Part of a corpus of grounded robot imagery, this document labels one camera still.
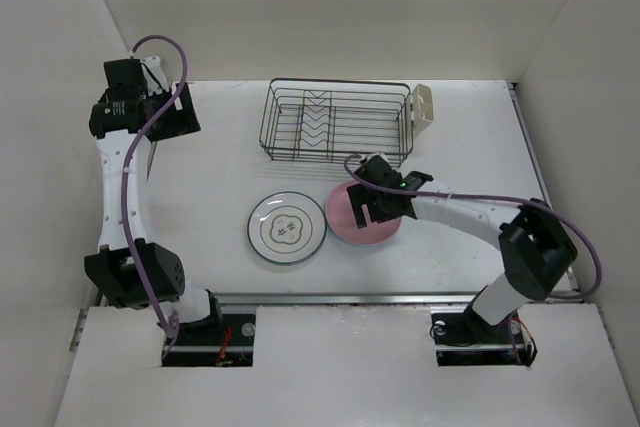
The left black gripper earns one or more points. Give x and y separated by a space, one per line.
181 122

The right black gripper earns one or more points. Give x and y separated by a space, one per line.
360 195

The pink plate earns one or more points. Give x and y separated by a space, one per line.
341 219

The white flower pattern plate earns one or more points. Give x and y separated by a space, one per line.
287 228

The wire dish rack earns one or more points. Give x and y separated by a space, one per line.
325 121

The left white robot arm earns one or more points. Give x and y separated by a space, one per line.
129 267

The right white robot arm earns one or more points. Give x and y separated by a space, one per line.
534 247

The beige cutlery holder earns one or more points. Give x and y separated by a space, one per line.
421 109

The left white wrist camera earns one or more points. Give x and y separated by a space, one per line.
149 75

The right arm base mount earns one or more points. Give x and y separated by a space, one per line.
461 342

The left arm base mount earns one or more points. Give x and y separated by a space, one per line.
227 345

